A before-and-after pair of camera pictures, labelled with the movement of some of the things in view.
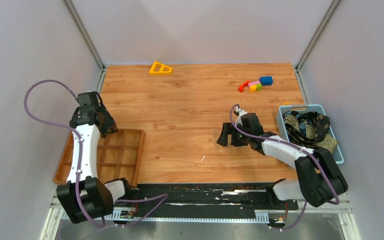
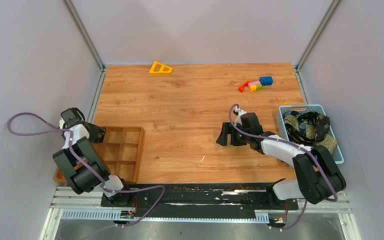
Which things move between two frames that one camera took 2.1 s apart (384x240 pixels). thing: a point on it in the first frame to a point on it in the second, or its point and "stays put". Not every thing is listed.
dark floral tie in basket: [312, 126] stays put
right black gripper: [227, 129] stays put
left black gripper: [108, 117] to [95, 130]
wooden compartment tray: [119, 155] stays put
